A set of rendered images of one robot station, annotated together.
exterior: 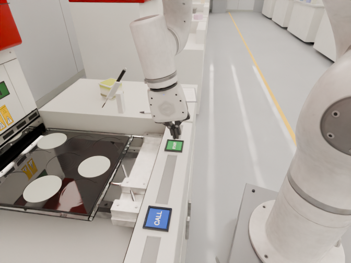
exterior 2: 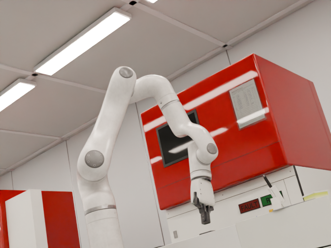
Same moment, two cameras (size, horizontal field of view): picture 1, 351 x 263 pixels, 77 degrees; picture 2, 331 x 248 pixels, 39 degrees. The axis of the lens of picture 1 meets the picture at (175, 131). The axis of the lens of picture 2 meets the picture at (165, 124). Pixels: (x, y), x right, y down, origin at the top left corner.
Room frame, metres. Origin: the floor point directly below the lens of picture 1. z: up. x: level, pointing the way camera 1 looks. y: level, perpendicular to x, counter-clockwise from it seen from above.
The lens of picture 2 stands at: (1.37, -1.63, 0.79)
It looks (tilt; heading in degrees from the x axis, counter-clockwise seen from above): 19 degrees up; 119
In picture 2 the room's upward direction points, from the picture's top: 13 degrees counter-clockwise
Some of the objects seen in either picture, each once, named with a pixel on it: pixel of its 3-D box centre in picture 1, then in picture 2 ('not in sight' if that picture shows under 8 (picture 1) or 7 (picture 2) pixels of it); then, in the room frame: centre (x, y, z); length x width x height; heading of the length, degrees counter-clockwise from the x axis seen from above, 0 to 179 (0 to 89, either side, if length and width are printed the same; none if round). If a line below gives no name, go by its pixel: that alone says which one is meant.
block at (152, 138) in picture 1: (153, 138); not in sight; (0.68, 0.08, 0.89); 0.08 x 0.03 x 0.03; 82
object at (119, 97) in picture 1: (115, 96); (277, 201); (0.77, 0.23, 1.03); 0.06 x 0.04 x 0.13; 82
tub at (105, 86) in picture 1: (111, 88); (317, 201); (0.91, 0.28, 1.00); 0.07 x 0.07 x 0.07; 56
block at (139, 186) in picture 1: (136, 186); not in sight; (0.44, 0.12, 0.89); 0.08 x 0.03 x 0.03; 82
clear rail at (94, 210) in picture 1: (116, 168); not in sight; (0.51, 0.19, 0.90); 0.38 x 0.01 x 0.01; 172
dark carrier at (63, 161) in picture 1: (63, 163); not in sight; (0.54, 0.37, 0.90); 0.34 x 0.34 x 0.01; 82
